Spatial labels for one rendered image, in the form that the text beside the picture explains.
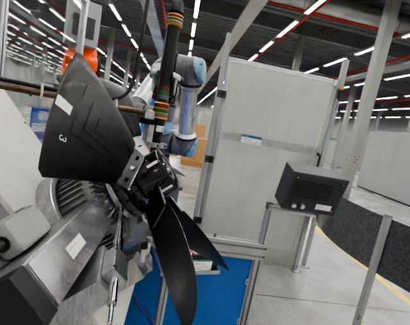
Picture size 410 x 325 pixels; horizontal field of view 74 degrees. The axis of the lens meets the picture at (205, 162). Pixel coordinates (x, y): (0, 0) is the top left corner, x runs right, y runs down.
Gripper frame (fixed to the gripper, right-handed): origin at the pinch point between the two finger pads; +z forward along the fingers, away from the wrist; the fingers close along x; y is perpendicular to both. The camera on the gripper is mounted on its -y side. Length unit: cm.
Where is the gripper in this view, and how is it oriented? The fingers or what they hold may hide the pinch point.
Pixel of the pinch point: (165, 71)
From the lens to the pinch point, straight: 79.0
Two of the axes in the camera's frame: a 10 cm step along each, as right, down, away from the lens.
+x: -9.8, -1.7, -1.2
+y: -1.9, 9.7, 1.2
